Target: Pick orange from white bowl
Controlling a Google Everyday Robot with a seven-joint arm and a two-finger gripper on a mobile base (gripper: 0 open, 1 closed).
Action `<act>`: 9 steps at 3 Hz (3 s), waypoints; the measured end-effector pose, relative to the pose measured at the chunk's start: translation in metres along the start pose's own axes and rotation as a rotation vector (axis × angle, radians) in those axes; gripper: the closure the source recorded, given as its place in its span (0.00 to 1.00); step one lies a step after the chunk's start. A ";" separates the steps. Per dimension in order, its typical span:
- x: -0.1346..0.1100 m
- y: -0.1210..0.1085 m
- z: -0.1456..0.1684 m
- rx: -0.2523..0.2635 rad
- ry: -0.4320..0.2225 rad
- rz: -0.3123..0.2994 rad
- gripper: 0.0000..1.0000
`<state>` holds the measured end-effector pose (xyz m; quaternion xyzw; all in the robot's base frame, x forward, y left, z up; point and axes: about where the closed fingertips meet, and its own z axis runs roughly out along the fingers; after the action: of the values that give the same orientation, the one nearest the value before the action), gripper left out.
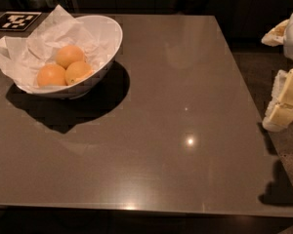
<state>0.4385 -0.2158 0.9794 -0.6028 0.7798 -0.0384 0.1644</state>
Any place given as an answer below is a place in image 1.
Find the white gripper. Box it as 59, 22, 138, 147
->
261, 13, 293, 132

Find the white crumpled paper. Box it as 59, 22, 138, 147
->
0, 6, 105, 93

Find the white bowl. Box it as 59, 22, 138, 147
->
16, 16, 123, 98

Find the black white marker tag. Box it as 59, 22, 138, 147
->
0, 12, 42, 32

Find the orange fruit back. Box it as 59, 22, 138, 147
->
55, 45, 85, 68

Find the orange fruit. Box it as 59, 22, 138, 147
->
65, 61, 93, 85
37, 64, 66, 87
55, 45, 85, 68

